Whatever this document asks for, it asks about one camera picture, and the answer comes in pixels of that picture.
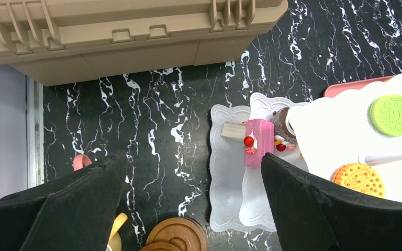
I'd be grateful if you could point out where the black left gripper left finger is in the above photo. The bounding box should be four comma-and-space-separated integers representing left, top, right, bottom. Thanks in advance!
0, 151, 127, 250

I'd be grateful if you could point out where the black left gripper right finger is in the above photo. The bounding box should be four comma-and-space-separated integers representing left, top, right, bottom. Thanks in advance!
261, 153, 402, 250

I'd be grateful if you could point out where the round orange waffle cookie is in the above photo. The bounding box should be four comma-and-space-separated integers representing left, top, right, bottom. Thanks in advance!
331, 163, 386, 199

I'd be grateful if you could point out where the chocolate cake cube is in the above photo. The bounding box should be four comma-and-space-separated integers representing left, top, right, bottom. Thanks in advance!
271, 107, 297, 146

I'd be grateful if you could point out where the pink cake slice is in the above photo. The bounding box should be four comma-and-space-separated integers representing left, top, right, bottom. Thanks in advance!
243, 119, 274, 168

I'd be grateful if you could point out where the white three-tier cake stand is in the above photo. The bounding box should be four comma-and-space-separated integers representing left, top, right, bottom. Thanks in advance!
210, 74, 402, 232

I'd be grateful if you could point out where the pink serving tray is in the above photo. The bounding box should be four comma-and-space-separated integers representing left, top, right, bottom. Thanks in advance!
323, 75, 395, 98

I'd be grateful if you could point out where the green round macaron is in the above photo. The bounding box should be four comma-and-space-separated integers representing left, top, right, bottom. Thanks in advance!
368, 95, 402, 136

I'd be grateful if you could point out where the tan plastic tool case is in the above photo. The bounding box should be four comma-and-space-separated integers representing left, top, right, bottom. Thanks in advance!
0, 0, 288, 86

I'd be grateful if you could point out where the yellow mug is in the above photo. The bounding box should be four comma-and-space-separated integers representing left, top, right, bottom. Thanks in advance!
106, 213, 128, 251

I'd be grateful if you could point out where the pink mug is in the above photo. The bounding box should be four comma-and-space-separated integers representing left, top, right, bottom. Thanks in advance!
73, 154, 92, 171

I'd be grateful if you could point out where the stack of brown wooden coasters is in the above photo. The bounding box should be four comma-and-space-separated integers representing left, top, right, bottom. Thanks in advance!
140, 217, 209, 251

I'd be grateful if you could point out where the white triangular cake slice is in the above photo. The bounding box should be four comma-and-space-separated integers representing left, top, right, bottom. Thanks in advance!
221, 122, 245, 143

